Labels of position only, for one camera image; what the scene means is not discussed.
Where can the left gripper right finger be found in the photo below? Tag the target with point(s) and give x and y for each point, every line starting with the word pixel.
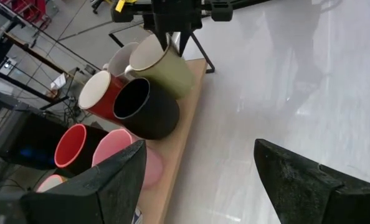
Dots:
pixel 312 199

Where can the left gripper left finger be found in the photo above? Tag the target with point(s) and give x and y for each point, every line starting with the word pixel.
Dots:
pixel 79 199

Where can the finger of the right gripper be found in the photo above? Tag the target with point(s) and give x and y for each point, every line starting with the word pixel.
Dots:
pixel 184 42
pixel 164 40

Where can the yellow patterned mug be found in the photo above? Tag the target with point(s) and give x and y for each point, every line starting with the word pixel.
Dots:
pixel 49 183

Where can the pale green mug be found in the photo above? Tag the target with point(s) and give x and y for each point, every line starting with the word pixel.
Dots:
pixel 166 74

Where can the black mug red interior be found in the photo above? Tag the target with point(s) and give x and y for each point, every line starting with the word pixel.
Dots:
pixel 69 146

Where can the white mug blue pattern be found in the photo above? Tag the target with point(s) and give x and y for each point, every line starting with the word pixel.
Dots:
pixel 137 217

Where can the pink mug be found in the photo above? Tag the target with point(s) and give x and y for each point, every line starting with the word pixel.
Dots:
pixel 113 143

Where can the all black mug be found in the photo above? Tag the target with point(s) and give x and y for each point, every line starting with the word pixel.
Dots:
pixel 154 118

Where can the red mug white interior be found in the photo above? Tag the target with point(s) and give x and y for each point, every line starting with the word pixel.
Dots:
pixel 94 90

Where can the yellow tag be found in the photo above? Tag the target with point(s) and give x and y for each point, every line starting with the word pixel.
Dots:
pixel 120 5

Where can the black vented equipment box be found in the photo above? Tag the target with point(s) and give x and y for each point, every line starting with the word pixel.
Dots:
pixel 32 140

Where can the red metal rack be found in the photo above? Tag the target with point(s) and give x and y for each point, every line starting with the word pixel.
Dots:
pixel 32 7

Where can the wooden shelf black frame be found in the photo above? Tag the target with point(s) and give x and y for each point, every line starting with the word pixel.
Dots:
pixel 178 130

